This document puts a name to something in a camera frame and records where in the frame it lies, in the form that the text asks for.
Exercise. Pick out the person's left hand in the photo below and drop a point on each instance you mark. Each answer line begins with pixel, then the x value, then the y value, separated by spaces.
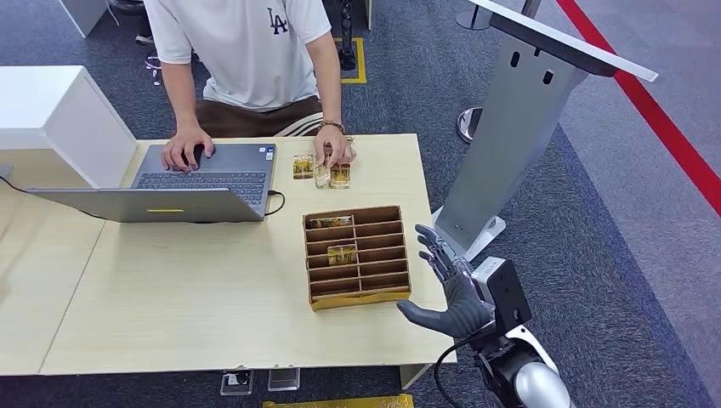
pixel 333 145

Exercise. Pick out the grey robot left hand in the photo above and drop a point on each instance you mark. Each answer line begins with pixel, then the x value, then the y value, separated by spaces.
pixel 462 307

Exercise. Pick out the person's right hand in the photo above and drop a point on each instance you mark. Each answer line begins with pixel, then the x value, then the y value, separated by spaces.
pixel 181 145

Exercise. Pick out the yellow printed card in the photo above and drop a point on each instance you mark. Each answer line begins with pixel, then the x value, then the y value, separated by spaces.
pixel 342 255
pixel 303 167
pixel 340 177
pixel 329 222
pixel 322 175

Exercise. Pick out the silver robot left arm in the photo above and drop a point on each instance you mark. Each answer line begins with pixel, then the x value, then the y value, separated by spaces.
pixel 541 385

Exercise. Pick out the person's right forearm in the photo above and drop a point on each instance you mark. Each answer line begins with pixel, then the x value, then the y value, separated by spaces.
pixel 180 96

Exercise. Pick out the person's left forearm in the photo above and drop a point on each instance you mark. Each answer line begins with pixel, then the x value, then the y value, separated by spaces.
pixel 329 79

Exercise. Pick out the wooden card organiser box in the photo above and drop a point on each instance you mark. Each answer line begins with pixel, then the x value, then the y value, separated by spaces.
pixel 377 217

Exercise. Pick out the person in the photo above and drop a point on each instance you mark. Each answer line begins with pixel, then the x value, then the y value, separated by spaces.
pixel 253 56

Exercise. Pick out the grey laptop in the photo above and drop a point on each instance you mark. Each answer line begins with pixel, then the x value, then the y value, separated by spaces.
pixel 225 163

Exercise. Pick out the pale wooden desk leg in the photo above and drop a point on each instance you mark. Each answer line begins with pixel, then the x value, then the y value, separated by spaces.
pixel 414 374

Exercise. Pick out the chrome chair leg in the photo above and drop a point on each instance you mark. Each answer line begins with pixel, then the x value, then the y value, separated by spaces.
pixel 152 62

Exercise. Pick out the white shoe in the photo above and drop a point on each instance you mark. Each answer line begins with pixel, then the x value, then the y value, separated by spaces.
pixel 144 40

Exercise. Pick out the black stand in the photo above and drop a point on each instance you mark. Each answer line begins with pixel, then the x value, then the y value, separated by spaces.
pixel 346 34

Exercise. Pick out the narrow white panel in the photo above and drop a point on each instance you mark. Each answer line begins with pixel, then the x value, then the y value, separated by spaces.
pixel 369 14

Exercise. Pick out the white cabinet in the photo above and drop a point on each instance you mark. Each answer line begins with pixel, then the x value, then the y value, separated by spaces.
pixel 51 107

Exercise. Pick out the black chair base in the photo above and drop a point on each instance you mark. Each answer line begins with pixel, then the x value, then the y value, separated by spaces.
pixel 127 5

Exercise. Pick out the white furniture block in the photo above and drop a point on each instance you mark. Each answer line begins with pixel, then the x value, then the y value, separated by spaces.
pixel 84 14

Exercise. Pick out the grey kiosk stand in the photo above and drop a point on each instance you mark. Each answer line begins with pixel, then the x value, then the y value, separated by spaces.
pixel 507 141

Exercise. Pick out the clear acrylic holder black insert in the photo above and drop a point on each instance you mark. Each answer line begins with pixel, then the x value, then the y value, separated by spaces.
pixel 236 383

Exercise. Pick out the red floor tape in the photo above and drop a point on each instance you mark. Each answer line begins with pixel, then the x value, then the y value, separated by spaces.
pixel 648 110

